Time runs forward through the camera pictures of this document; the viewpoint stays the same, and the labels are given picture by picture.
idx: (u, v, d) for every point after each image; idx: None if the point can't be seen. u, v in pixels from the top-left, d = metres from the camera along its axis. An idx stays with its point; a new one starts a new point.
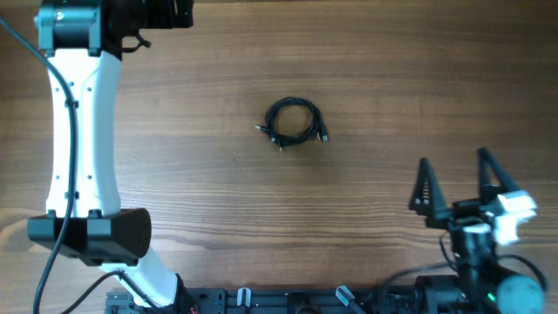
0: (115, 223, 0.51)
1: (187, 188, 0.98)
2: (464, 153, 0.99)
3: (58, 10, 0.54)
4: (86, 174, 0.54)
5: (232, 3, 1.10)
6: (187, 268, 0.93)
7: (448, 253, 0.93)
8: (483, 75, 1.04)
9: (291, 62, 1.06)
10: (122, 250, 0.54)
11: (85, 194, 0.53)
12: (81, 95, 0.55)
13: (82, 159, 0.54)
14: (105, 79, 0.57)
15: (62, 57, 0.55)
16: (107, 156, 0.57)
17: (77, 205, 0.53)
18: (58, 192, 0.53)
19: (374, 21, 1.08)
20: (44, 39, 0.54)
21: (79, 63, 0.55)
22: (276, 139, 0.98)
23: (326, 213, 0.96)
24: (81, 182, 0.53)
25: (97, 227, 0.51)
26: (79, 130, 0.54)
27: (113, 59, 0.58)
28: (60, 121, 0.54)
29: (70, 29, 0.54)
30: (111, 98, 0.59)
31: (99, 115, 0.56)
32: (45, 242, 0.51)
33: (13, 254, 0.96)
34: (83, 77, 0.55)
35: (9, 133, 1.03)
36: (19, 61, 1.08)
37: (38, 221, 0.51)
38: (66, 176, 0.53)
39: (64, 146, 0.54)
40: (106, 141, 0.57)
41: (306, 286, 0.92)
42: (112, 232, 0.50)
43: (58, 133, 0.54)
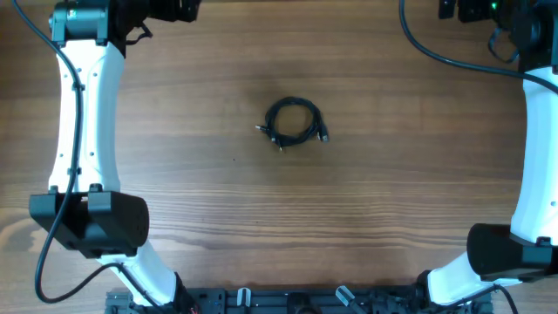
0: (116, 198, 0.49)
1: (187, 188, 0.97)
2: (463, 153, 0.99)
3: (71, 10, 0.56)
4: (89, 150, 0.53)
5: (232, 3, 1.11)
6: (187, 268, 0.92)
7: (451, 253, 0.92)
8: (482, 76, 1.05)
9: (291, 62, 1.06)
10: (119, 230, 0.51)
11: (88, 169, 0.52)
12: (87, 79, 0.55)
13: (85, 137, 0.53)
14: (111, 68, 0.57)
15: (73, 46, 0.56)
16: (111, 141, 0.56)
17: (78, 180, 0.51)
18: (60, 169, 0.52)
19: (373, 22, 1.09)
20: (55, 33, 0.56)
21: (86, 50, 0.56)
22: (276, 139, 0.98)
23: (326, 213, 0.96)
24: (83, 159, 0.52)
25: (97, 201, 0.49)
26: (85, 112, 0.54)
27: (119, 53, 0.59)
28: (67, 104, 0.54)
29: (80, 25, 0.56)
30: (114, 88, 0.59)
31: (104, 100, 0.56)
32: (44, 219, 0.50)
33: (13, 253, 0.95)
34: (90, 62, 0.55)
35: (8, 133, 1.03)
36: (21, 61, 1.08)
37: (41, 198, 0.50)
38: (71, 153, 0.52)
39: (70, 128, 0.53)
40: (110, 128, 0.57)
41: (307, 286, 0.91)
42: (112, 207, 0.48)
43: (66, 115, 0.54)
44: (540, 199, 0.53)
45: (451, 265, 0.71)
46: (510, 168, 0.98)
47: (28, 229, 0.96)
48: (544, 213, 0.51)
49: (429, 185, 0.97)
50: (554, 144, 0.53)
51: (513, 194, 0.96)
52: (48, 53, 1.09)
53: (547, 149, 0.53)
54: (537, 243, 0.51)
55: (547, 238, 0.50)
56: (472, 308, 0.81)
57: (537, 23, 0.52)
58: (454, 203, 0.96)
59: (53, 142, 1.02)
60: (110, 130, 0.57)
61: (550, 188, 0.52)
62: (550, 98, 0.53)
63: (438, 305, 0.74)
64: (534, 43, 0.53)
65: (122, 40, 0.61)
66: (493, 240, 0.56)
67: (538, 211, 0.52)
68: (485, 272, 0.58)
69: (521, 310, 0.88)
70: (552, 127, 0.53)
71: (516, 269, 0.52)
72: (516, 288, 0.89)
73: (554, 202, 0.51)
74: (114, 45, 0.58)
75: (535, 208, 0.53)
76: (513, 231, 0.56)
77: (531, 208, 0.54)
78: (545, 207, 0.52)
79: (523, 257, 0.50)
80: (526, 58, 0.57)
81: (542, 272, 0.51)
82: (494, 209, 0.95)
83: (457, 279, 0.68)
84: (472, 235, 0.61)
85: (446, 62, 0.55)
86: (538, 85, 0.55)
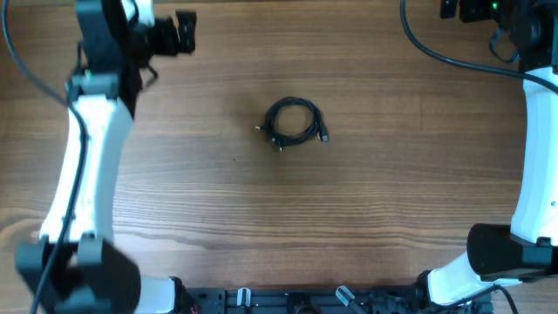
0: (105, 247, 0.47)
1: (187, 188, 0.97)
2: (463, 153, 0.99)
3: (86, 72, 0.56)
4: (86, 197, 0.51)
5: (232, 3, 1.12)
6: (187, 268, 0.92)
7: (451, 253, 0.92)
8: (481, 76, 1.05)
9: (291, 62, 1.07)
10: (106, 286, 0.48)
11: (83, 217, 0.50)
12: (94, 132, 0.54)
13: (85, 186, 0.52)
14: (118, 121, 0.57)
15: (84, 101, 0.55)
16: (109, 193, 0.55)
17: (71, 227, 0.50)
18: (55, 216, 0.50)
19: (373, 22, 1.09)
20: (69, 91, 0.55)
21: (95, 103, 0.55)
22: (276, 139, 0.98)
23: (326, 213, 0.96)
24: (80, 206, 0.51)
25: (85, 250, 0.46)
26: (87, 165, 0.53)
27: (126, 113, 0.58)
28: (71, 154, 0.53)
29: (92, 87, 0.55)
30: (119, 145, 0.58)
31: (108, 157, 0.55)
32: (30, 272, 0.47)
33: (13, 253, 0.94)
34: (97, 113, 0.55)
35: (8, 133, 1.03)
36: (23, 62, 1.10)
37: (28, 249, 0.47)
38: (67, 199, 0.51)
39: (70, 178, 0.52)
40: (111, 180, 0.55)
41: (307, 286, 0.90)
42: (100, 255, 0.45)
43: (68, 166, 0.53)
44: (540, 199, 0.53)
45: (452, 265, 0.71)
46: (511, 168, 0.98)
47: (28, 229, 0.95)
48: (544, 213, 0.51)
49: (429, 185, 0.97)
50: (554, 145, 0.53)
51: (513, 194, 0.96)
52: (50, 54, 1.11)
53: (547, 148, 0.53)
54: (537, 244, 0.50)
55: (547, 239, 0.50)
56: (472, 308, 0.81)
57: (537, 23, 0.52)
58: (454, 203, 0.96)
59: (53, 142, 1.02)
60: (110, 184, 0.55)
61: (550, 188, 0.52)
62: (551, 98, 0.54)
63: (438, 305, 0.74)
64: (534, 43, 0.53)
65: (131, 101, 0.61)
66: (493, 241, 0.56)
67: (537, 211, 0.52)
68: (485, 272, 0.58)
69: (521, 310, 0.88)
70: (552, 127, 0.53)
71: (516, 270, 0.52)
72: (516, 288, 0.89)
73: (554, 202, 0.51)
74: (123, 104, 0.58)
75: (535, 208, 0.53)
76: (513, 231, 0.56)
77: (531, 208, 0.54)
78: (545, 207, 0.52)
79: (523, 257, 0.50)
80: (526, 56, 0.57)
81: (542, 272, 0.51)
82: (495, 209, 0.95)
83: (457, 279, 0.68)
84: (473, 236, 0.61)
85: (447, 61, 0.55)
86: (538, 85, 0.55)
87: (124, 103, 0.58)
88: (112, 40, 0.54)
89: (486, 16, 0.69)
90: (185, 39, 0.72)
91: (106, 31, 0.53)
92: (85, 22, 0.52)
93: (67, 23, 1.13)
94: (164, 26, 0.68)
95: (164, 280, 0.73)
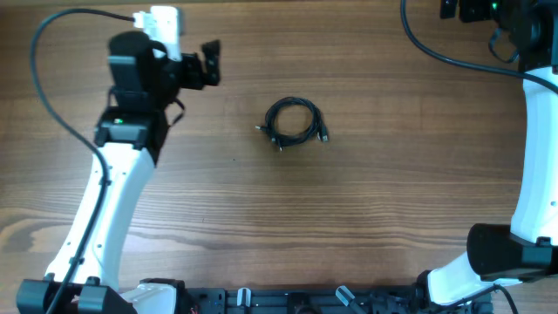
0: (110, 297, 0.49)
1: (187, 188, 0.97)
2: (463, 153, 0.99)
3: (117, 119, 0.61)
4: (98, 243, 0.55)
5: (232, 3, 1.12)
6: (187, 268, 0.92)
7: (451, 253, 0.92)
8: (481, 76, 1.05)
9: (291, 62, 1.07)
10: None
11: (90, 261, 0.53)
12: (116, 176, 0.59)
13: (98, 230, 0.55)
14: (138, 174, 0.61)
15: (111, 148, 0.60)
16: (119, 243, 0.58)
17: (78, 270, 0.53)
18: (64, 256, 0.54)
19: (373, 22, 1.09)
20: (98, 134, 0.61)
21: (120, 153, 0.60)
22: (276, 139, 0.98)
23: (326, 213, 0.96)
24: (89, 250, 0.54)
25: (89, 297, 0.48)
26: (104, 208, 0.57)
27: (148, 162, 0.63)
28: (90, 197, 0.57)
29: (120, 134, 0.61)
30: (136, 193, 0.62)
31: (124, 203, 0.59)
32: (33, 310, 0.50)
33: (13, 254, 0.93)
34: (120, 163, 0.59)
35: (8, 133, 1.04)
36: (23, 62, 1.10)
37: (33, 286, 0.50)
38: (78, 242, 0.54)
39: (85, 220, 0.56)
40: (123, 228, 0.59)
41: (307, 286, 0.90)
42: (102, 306, 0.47)
43: (85, 208, 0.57)
44: (540, 199, 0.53)
45: (451, 265, 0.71)
46: (511, 168, 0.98)
47: (28, 229, 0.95)
48: (544, 213, 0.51)
49: (429, 185, 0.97)
50: (554, 144, 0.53)
51: (513, 194, 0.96)
52: (50, 54, 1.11)
53: (547, 148, 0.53)
54: (537, 244, 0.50)
55: (547, 238, 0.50)
56: (472, 308, 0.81)
57: (538, 23, 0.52)
58: (454, 203, 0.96)
59: (53, 142, 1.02)
60: (122, 231, 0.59)
61: (550, 188, 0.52)
62: (550, 97, 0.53)
63: (438, 305, 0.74)
64: (534, 42, 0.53)
65: (158, 148, 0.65)
66: (493, 242, 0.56)
67: (538, 211, 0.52)
68: (485, 272, 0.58)
69: (521, 310, 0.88)
70: (552, 126, 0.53)
71: (516, 270, 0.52)
72: (516, 288, 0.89)
73: (554, 202, 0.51)
74: (148, 153, 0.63)
75: (535, 208, 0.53)
76: (513, 231, 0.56)
77: (531, 208, 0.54)
78: (545, 207, 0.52)
79: (523, 257, 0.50)
80: (527, 56, 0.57)
81: (542, 272, 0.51)
82: (495, 209, 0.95)
83: (457, 279, 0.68)
84: (473, 237, 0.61)
85: (446, 61, 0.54)
86: (538, 85, 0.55)
87: (149, 153, 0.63)
88: (144, 93, 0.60)
89: (485, 17, 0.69)
90: (211, 72, 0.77)
91: (138, 86, 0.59)
92: (119, 77, 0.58)
93: (67, 23, 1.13)
94: (190, 61, 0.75)
95: (165, 287, 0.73)
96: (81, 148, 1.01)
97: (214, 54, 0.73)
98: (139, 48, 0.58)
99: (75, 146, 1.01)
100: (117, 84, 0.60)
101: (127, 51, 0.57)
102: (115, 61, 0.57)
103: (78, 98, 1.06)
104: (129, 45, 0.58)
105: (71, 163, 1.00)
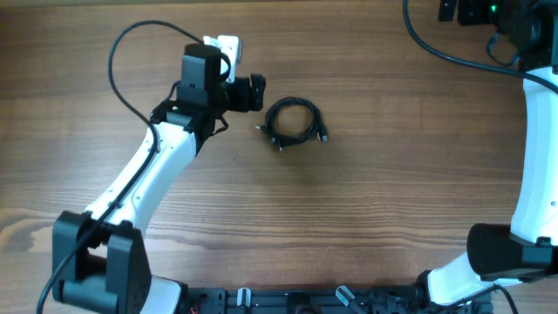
0: (138, 242, 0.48)
1: (187, 188, 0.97)
2: (463, 153, 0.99)
3: (175, 107, 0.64)
4: (137, 194, 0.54)
5: (232, 4, 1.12)
6: (187, 268, 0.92)
7: (451, 253, 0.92)
8: (482, 76, 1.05)
9: (291, 62, 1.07)
10: (122, 283, 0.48)
11: (128, 208, 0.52)
12: (164, 147, 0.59)
13: (139, 184, 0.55)
14: (181, 153, 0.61)
15: (164, 125, 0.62)
16: (151, 209, 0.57)
17: (113, 214, 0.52)
18: (103, 200, 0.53)
19: (373, 22, 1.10)
20: (155, 112, 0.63)
21: (173, 131, 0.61)
22: (276, 139, 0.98)
23: (326, 213, 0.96)
24: (129, 198, 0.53)
25: (119, 240, 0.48)
26: (149, 168, 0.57)
27: (191, 150, 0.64)
28: (137, 159, 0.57)
29: (174, 119, 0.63)
30: (174, 173, 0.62)
31: (166, 173, 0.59)
32: (63, 242, 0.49)
33: (13, 253, 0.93)
34: (171, 139, 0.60)
35: (8, 133, 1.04)
36: (23, 63, 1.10)
37: (69, 219, 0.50)
38: (121, 189, 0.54)
39: (129, 173, 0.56)
40: (158, 196, 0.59)
41: (307, 286, 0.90)
42: (131, 246, 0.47)
43: (131, 165, 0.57)
44: (540, 200, 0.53)
45: (451, 264, 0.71)
46: (510, 168, 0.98)
47: (28, 229, 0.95)
48: (544, 213, 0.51)
49: (429, 185, 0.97)
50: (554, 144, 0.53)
51: (513, 194, 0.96)
52: (49, 54, 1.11)
53: (547, 148, 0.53)
54: (537, 244, 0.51)
55: (547, 238, 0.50)
56: (472, 308, 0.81)
57: (538, 23, 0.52)
58: (453, 204, 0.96)
59: (53, 142, 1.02)
60: (156, 199, 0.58)
61: (550, 187, 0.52)
62: (550, 98, 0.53)
63: (438, 305, 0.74)
64: (534, 43, 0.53)
65: (202, 142, 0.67)
66: (493, 242, 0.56)
67: (537, 210, 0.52)
68: (485, 272, 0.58)
69: (521, 310, 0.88)
70: (551, 127, 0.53)
71: (516, 269, 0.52)
72: (516, 288, 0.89)
73: (554, 202, 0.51)
74: (195, 141, 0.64)
75: (535, 208, 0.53)
76: (513, 232, 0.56)
77: (530, 208, 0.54)
78: (544, 207, 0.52)
79: (523, 257, 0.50)
80: (527, 57, 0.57)
81: (542, 272, 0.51)
82: (495, 209, 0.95)
83: (457, 278, 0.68)
84: (473, 237, 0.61)
85: (446, 58, 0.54)
86: (538, 85, 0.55)
87: (195, 141, 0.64)
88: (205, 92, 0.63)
89: (483, 20, 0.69)
90: (255, 98, 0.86)
91: (201, 84, 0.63)
92: (187, 72, 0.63)
93: (67, 23, 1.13)
94: (241, 83, 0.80)
95: (172, 282, 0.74)
96: (81, 148, 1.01)
97: (261, 85, 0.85)
98: (211, 52, 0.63)
99: (76, 146, 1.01)
100: (183, 79, 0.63)
101: (201, 53, 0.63)
102: (189, 60, 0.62)
103: (78, 98, 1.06)
104: (203, 51, 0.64)
105: (71, 163, 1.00)
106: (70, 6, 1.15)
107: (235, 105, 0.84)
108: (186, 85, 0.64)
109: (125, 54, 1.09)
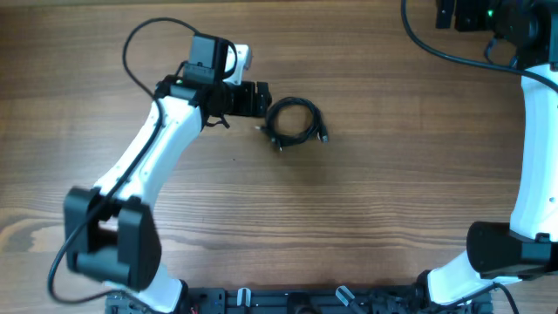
0: (147, 218, 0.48)
1: (187, 188, 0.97)
2: (463, 153, 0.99)
3: (180, 81, 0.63)
4: (145, 170, 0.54)
5: (233, 3, 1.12)
6: (187, 268, 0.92)
7: (451, 253, 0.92)
8: (482, 76, 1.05)
9: (291, 62, 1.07)
10: (133, 255, 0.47)
11: (137, 183, 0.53)
12: (170, 120, 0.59)
13: (147, 159, 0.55)
14: (187, 127, 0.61)
15: (169, 98, 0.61)
16: (158, 183, 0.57)
17: (123, 187, 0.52)
18: (111, 176, 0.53)
19: (373, 22, 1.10)
20: (159, 86, 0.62)
21: (178, 104, 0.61)
22: (276, 139, 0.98)
23: (326, 214, 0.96)
24: (137, 174, 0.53)
25: (129, 215, 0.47)
26: (156, 143, 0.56)
27: (196, 124, 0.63)
28: (143, 133, 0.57)
29: (180, 93, 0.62)
30: (180, 146, 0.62)
31: (173, 146, 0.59)
32: (73, 216, 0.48)
33: (13, 254, 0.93)
34: (176, 112, 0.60)
35: (8, 133, 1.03)
36: (23, 63, 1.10)
37: (78, 193, 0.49)
38: (129, 164, 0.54)
39: (137, 147, 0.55)
40: (165, 169, 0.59)
41: (307, 286, 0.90)
42: (141, 220, 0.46)
43: (138, 139, 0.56)
44: (538, 196, 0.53)
45: (451, 262, 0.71)
46: (510, 168, 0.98)
47: (28, 229, 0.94)
48: (543, 209, 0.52)
49: (429, 185, 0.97)
50: (553, 141, 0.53)
51: (513, 194, 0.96)
52: (49, 53, 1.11)
53: (544, 148, 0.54)
54: (536, 240, 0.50)
55: (547, 235, 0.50)
56: (472, 308, 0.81)
57: (535, 23, 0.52)
58: (453, 204, 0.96)
59: (53, 142, 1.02)
60: (163, 172, 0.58)
61: (549, 185, 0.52)
62: (549, 94, 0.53)
63: (438, 305, 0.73)
64: (531, 41, 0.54)
65: (207, 116, 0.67)
66: (493, 241, 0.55)
67: (537, 207, 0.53)
68: (483, 270, 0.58)
69: (520, 310, 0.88)
70: (550, 126, 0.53)
71: (516, 267, 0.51)
72: (515, 288, 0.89)
73: (553, 199, 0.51)
74: (200, 113, 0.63)
75: (534, 204, 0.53)
76: (513, 228, 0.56)
77: (529, 205, 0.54)
78: (543, 204, 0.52)
79: (522, 253, 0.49)
80: (524, 57, 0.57)
81: (542, 269, 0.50)
82: (494, 209, 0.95)
83: (456, 277, 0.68)
84: (473, 237, 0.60)
85: (445, 57, 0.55)
86: (537, 81, 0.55)
87: (200, 114, 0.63)
88: (212, 71, 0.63)
89: (480, 27, 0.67)
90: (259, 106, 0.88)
91: (209, 63, 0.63)
92: (196, 51, 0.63)
93: (67, 23, 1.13)
94: (248, 85, 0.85)
95: (174, 278, 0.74)
96: (81, 148, 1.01)
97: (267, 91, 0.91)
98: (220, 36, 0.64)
99: (76, 146, 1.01)
100: (191, 58, 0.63)
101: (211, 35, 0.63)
102: (201, 41, 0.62)
103: (78, 98, 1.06)
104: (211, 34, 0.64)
105: (71, 163, 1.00)
106: (70, 6, 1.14)
107: (238, 112, 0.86)
108: (193, 64, 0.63)
109: (125, 54, 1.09)
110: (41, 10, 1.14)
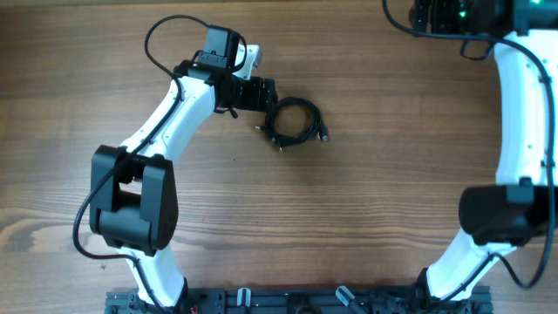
0: (170, 174, 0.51)
1: (187, 188, 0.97)
2: (463, 153, 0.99)
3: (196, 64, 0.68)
4: (166, 134, 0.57)
5: (233, 3, 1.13)
6: (187, 268, 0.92)
7: None
8: (481, 76, 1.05)
9: (291, 62, 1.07)
10: (155, 210, 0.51)
11: (159, 145, 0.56)
12: (188, 96, 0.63)
13: (168, 125, 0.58)
14: (202, 105, 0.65)
15: (188, 77, 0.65)
16: (176, 152, 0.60)
17: (147, 148, 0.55)
18: (135, 138, 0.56)
19: (373, 21, 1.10)
20: (179, 68, 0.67)
21: (195, 82, 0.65)
22: (276, 139, 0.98)
23: (326, 213, 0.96)
24: (159, 137, 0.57)
25: (153, 171, 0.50)
26: (176, 112, 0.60)
27: (210, 103, 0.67)
28: (164, 104, 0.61)
29: (196, 73, 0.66)
30: (195, 121, 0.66)
31: (189, 119, 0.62)
32: (99, 172, 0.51)
33: (13, 254, 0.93)
34: (193, 89, 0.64)
35: (8, 132, 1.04)
36: (23, 63, 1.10)
37: (106, 151, 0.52)
38: (153, 128, 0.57)
39: (159, 115, 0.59)
40: (182, 139, 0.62)
41: (306, 286, 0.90)
42: (165, 174, 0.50)
43: (159, 109, 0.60)
44: (515, 145, 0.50)
45: (444, 255, 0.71)
46: None
47: (27, 229, 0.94)
48: (521, 156, 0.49)
49: (429, 185, 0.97)
50: (523, 88, 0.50)
51: None
52: (49, 53, 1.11)
53: (516, 100, 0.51)
54: (520, 184, 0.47)
55: (528, 178, 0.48)
56: (472, 309, 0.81)
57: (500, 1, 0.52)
58: (454, 203, 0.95)
59: (52, 141, 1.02)
60: (181, 142, 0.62)
61: (525, 132, 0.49)
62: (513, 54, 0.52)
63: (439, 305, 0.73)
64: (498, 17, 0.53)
65: (221, 99, 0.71)
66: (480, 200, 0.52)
67: (514, 153, 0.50)
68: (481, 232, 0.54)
69: (520, 310, 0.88)
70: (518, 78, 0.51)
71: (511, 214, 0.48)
72: (515, 288, 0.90)
73: (530, 145, 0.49)
74: (215, 92, 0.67)
75: (513, 155, 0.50)
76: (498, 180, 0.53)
77: (507, 158, 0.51)
78: (521, 152, 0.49)
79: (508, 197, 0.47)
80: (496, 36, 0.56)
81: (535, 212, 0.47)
82: None
83: (452, 264, 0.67)
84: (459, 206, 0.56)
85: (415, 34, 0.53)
86: (506, 45, 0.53)
87: (215, 92, 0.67)
88: (224, 59, 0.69)
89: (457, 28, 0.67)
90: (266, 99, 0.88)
91: (222, 52, 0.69)
92: (213, 39, 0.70)
93: (67, 23, 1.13)
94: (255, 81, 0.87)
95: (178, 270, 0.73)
96: (81, 148, 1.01)
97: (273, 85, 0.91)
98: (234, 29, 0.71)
99: (76, 146, 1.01)
100: (206, 47, 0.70)
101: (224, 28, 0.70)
102: (214, 31, 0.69)
103: (78, 98, 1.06)
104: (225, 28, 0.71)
105: (71, 163, 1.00)
106: (70, 6, 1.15)
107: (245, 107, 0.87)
108: (207, 52, 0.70)
109: (125, 54, 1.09)
110: (41, 10, 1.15)
